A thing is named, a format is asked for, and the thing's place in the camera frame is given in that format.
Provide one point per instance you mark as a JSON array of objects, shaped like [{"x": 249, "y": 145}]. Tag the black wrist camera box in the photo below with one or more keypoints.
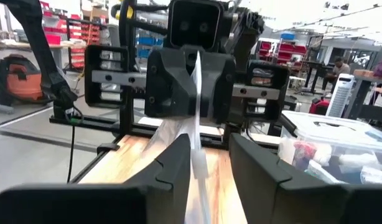
[{"x": 195, "y": 25}]

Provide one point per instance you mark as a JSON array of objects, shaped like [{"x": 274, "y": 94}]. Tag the white tower fan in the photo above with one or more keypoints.
[{"x": 340, "y": 96}]

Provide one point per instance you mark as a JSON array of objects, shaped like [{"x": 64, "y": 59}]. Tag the clear plastic storage box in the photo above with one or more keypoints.
[{"x": 334, "y": 130}]

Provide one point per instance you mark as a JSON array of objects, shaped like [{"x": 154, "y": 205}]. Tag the blue storage bins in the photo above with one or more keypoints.
[{"x": 147, "y": 41}]

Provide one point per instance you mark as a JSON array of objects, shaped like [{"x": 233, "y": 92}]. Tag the clear zip bag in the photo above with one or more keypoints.
[{"x": 198, "y": 161}]

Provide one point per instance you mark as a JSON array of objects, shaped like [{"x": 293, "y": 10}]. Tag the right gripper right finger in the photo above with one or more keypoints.
[{"x": 303, "y": 205}]

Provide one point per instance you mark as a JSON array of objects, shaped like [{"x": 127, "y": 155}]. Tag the red bandage roll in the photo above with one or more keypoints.
[{"x": 303, "y": 149}]

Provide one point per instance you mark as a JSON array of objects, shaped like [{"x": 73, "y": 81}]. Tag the shelf with red bins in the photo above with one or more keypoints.
[
  {"x": 82, "y": 34},
  {"x": 290, "y": 49}
]

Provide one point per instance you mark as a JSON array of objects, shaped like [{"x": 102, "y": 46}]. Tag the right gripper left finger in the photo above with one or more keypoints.
[{"x": 85, "y": 205}]

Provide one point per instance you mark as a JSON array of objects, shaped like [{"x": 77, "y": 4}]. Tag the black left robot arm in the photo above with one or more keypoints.
[{"x": 38, "y": 46}]

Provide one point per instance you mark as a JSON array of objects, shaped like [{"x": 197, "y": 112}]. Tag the person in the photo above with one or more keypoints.
[{"x": 341, "y": 68}]

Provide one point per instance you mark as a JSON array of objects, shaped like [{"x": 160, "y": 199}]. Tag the orange black shop vacuum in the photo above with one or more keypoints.
[{"x": 23, "y": 84}]

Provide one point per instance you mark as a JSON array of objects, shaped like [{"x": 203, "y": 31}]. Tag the wooden workbench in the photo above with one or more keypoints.
[{"x": 368, "y": 76}]

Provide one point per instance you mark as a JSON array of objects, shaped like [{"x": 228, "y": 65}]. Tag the small red machine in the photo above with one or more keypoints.
[{"x": 318, "y": 105}]

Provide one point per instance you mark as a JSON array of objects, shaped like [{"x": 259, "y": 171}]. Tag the white bandage roll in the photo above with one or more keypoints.
[
  {"x": 374, "y": 175},
  {"x": 359, "y": 159}
]

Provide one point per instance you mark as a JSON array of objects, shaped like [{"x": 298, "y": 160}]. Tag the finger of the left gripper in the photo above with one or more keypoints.
[
  {"x": 169, "y": 87},
  {"x": 217, "y": 90}
]

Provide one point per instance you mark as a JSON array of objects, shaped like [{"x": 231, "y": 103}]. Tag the black aluminium table frame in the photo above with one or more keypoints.
[{"x": 91, "y": 122}]

